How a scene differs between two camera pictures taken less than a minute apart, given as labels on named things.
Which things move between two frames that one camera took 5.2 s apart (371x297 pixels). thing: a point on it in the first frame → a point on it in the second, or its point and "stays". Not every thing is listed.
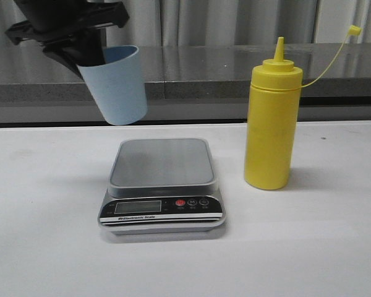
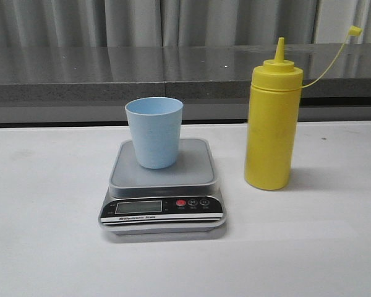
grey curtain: x=169 y=22 stays
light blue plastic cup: x=117 y=85 → x=156 y=124
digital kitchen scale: x=159 y=186 stays
